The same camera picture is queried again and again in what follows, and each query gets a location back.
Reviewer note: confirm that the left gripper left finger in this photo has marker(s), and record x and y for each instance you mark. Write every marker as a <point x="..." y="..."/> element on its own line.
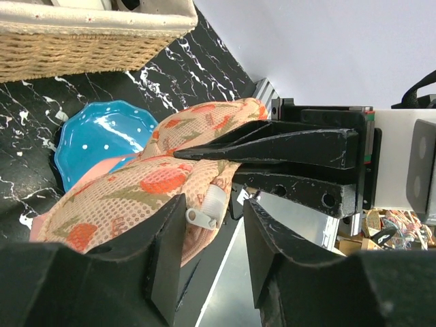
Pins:
<point x="131" y="280"/>

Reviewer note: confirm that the floral mesh laundry bag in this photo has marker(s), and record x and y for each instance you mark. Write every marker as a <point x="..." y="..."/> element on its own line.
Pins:
<point x="114" y="197"/>

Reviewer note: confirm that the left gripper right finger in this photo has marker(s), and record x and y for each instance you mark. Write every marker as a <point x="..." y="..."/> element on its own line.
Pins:
<point x="297" y="283"/>

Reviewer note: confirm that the wicker basket with liner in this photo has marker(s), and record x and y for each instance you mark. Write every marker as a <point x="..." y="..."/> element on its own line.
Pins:
<point x="42" y="39"/>

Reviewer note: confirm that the blue polka dot plate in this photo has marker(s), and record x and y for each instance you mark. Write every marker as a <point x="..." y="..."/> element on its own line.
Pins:
<point x="101" y="130"/>

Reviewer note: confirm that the right aluminium frame post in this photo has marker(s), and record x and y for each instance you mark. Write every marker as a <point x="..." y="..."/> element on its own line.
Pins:
<point x="265" y="92"/>

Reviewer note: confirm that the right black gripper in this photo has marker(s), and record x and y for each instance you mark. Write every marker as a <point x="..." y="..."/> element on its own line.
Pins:
<point x="279" y="142"/>

